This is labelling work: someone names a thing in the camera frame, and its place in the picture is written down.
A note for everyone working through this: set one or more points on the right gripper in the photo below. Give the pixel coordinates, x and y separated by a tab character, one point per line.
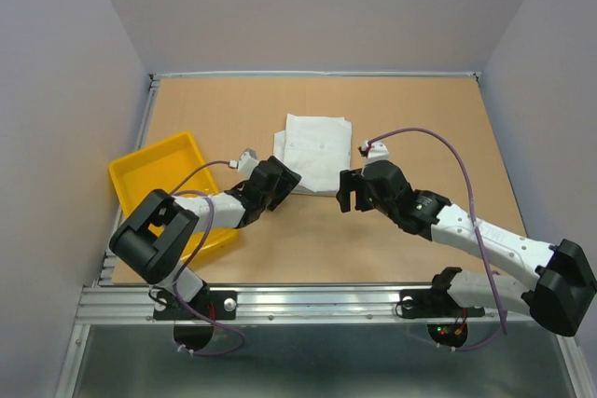
347	178

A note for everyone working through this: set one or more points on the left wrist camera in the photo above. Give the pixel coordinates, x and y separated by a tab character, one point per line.
247	162

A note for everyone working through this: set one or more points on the aluminium front rail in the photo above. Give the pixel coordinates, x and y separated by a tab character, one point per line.
261	304

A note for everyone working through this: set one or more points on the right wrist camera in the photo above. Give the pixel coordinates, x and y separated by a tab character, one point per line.
373	151

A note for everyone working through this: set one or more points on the white long sleeve shirt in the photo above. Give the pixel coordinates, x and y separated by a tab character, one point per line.
316	148

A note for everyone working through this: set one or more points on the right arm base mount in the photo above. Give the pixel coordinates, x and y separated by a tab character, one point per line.
448	325

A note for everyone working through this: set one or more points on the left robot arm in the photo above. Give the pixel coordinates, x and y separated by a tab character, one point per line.
152	239

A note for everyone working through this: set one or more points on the yellow plastic tray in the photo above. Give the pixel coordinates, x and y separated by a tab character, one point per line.
162	165

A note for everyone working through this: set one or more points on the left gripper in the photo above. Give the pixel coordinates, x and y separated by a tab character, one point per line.
286	182

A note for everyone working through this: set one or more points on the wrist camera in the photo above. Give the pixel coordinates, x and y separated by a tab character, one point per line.
373	151
247	162

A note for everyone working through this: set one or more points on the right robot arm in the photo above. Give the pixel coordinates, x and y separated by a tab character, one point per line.
552	283

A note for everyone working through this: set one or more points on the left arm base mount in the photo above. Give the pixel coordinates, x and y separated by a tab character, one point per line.
202	327

